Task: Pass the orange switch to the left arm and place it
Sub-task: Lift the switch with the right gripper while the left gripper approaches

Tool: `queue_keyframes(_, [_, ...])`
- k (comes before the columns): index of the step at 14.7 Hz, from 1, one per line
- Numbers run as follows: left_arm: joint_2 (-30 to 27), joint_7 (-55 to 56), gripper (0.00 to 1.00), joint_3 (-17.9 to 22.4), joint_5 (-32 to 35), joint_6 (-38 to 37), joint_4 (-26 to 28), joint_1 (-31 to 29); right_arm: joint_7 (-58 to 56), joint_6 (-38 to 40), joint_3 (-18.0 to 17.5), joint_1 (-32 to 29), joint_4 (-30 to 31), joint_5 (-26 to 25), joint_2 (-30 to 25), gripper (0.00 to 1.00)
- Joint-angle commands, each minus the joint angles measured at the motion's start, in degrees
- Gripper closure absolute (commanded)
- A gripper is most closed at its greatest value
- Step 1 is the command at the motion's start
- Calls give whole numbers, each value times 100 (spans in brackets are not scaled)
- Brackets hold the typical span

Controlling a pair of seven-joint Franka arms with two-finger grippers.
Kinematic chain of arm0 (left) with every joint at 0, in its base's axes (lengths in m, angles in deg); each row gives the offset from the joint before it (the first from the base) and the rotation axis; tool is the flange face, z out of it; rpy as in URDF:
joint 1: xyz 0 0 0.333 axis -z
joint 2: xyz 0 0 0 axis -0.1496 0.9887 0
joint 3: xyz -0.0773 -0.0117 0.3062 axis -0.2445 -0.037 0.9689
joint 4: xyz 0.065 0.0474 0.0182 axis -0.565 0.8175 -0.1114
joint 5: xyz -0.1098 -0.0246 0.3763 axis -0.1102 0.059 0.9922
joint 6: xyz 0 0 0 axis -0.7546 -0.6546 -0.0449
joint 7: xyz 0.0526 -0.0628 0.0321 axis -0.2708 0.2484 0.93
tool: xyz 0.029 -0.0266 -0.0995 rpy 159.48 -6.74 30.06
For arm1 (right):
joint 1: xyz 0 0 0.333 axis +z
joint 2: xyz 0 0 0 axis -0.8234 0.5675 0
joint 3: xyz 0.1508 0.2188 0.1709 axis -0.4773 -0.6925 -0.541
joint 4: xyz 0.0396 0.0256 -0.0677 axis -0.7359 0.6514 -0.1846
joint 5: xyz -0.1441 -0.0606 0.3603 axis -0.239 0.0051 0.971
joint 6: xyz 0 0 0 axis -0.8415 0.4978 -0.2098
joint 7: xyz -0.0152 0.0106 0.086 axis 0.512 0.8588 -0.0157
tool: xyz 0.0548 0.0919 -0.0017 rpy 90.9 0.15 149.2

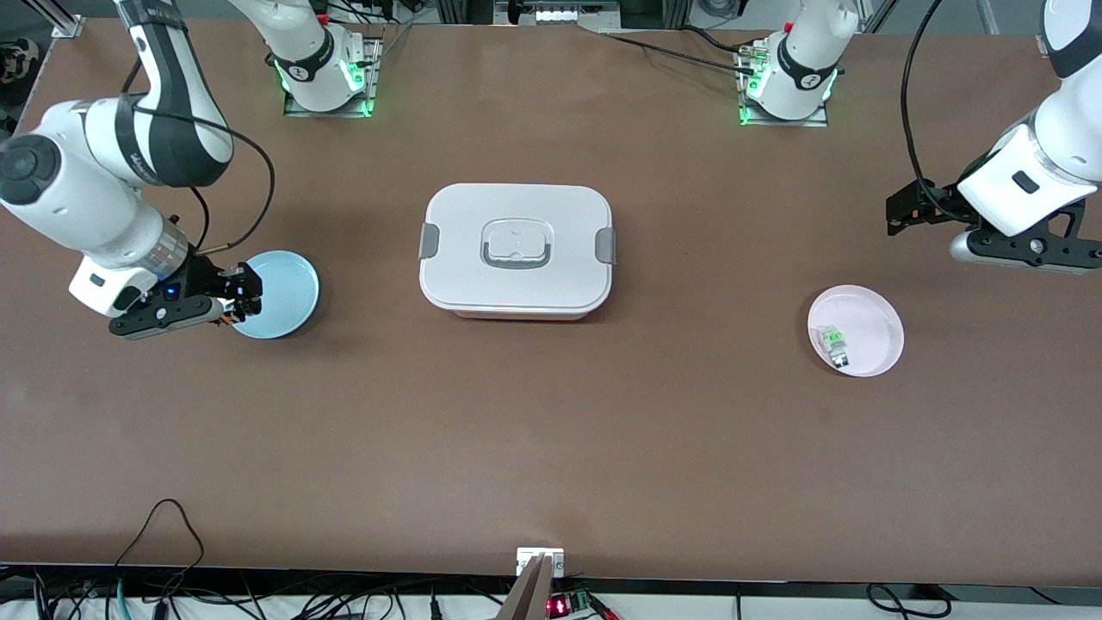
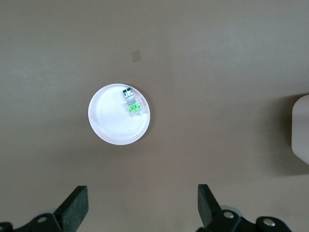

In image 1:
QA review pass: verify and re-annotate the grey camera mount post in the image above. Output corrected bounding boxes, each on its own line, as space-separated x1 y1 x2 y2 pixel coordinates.
498 555 556 620

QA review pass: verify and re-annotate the white lidded storage box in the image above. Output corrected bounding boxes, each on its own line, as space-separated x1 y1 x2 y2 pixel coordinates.
419 183 617 321

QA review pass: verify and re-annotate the aluminium frame with label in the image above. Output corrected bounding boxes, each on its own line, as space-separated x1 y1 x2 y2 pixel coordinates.
495 0 621 27

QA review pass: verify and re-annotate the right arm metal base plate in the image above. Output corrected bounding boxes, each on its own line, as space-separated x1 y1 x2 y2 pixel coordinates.
282 34 385 120

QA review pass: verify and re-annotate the black cable on table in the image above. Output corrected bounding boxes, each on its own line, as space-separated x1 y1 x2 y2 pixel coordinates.
598 30 758 77

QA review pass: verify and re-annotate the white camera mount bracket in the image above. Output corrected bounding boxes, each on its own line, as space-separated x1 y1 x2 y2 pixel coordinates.
517 548 566 578

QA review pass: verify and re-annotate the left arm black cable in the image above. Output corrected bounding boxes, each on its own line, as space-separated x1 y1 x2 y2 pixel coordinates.
901 0 978 226

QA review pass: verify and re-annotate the circuit board red display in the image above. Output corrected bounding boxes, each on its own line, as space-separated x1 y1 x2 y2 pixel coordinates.
546 589 597 617

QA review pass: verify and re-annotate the black looped cable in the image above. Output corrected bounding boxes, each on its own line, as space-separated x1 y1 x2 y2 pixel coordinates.
112 499 206 595

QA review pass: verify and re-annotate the pink round plate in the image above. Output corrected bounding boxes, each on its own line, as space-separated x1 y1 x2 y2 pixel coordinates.
807 285 905 378

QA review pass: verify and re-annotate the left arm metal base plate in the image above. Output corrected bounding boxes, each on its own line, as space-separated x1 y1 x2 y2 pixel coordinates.
736 41 831 129

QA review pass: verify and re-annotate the light blue round plate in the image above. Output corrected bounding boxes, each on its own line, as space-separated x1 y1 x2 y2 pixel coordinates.
231 251 320 339

